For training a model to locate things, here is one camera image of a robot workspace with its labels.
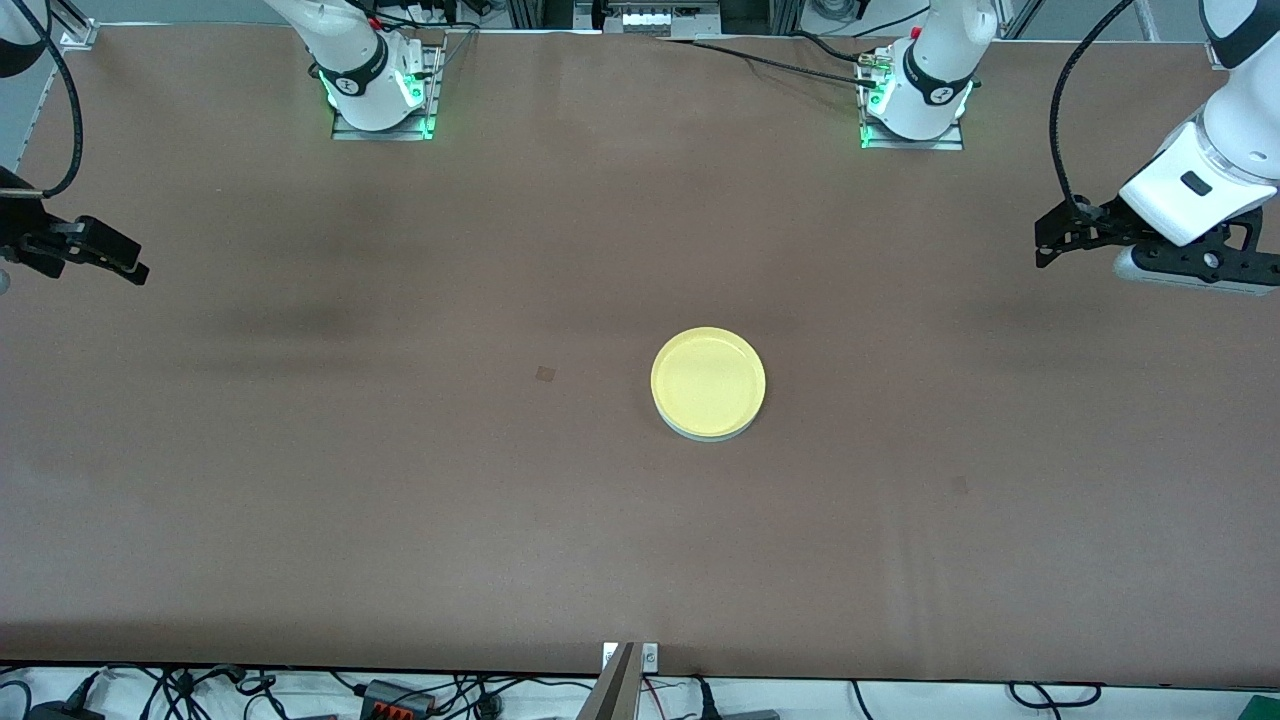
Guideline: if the yellow round plate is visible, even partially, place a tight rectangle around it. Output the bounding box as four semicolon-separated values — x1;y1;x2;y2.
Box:
650;326;768;438

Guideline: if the pale green round plate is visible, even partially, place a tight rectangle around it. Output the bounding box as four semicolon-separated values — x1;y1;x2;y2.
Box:
655;400;766;444

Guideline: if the aluminium corner profile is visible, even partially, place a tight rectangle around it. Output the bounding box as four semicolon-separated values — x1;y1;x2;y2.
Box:
40;0;98;49

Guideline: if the white power strip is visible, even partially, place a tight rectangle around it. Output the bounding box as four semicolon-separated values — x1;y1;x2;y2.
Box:
395;0;479;33

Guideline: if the white terminal block device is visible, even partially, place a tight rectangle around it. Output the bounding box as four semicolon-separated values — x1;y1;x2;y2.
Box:
620;0;723;37

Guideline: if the black orange power strip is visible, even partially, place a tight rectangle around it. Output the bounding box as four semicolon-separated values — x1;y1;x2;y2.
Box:
358;679;438;717

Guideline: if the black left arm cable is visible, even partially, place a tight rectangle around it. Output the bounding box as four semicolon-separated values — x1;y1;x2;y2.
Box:
1047;0;1137;211

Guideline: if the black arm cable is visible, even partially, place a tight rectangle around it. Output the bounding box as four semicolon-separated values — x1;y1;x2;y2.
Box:
1047;0;1137;211
8;0;84;199

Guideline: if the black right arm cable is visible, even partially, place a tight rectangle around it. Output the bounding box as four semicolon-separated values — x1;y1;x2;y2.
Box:
8;0;84;199

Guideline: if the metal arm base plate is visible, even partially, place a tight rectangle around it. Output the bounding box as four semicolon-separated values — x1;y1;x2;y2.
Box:
858;50;965;152
332;45;443;142

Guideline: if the thin black table cable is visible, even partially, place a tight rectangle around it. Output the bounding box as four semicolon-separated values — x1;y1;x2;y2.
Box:
665;35;881;87

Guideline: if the dark aluminium frame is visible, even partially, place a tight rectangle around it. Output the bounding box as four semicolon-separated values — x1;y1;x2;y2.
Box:
508;0;576;29

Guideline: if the grey camera stand post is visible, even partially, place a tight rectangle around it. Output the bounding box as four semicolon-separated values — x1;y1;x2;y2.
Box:
578;642;641;720

